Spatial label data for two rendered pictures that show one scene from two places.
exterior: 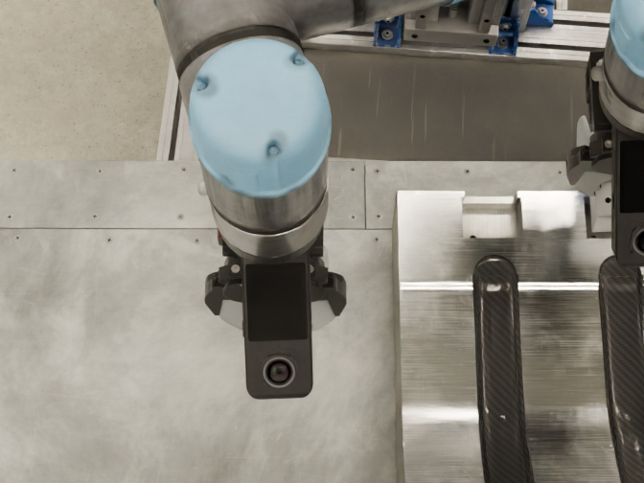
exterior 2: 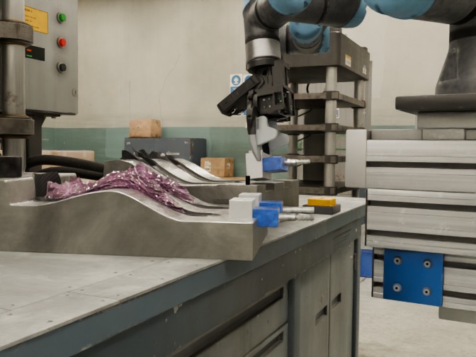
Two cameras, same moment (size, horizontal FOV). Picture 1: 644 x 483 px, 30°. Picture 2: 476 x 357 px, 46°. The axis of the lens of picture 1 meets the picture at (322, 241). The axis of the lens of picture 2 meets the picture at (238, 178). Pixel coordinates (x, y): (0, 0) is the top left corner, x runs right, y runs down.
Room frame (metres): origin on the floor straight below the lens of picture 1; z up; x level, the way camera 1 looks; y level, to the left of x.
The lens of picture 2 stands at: (0.85, -1.34, 0.96)
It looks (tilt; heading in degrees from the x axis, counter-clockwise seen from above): 3 degrees down; 115
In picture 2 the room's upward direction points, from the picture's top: 1 degrees clockwise
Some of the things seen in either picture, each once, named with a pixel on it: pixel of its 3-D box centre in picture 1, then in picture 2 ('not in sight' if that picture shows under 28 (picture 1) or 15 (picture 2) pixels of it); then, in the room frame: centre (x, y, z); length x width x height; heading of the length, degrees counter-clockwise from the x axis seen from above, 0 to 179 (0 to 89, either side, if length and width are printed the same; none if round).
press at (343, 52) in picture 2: not in sight; (314, 143); (-0.91, 4.34, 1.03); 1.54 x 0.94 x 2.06; 89
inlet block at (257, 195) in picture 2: not in sight; (276, 209); (0.50, -0.42, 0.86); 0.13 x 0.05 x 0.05; 17
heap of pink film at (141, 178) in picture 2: not in sight; (121, 184); (0.26, -0.55, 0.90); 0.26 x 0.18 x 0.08; 17
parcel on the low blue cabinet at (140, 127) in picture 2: not in sight; (145, 128); (-4.10, 5.90, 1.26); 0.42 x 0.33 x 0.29; 179
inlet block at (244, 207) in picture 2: not in sight; (272, 216); (0.53, -0.52, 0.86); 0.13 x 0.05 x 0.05; 17
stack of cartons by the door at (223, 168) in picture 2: not in sight; (229, 186); (-2.68, 5.98, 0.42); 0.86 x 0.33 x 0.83; 179
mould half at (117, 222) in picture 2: not in sight; (117, 209); (0.26, -0.55, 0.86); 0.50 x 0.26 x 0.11; 17
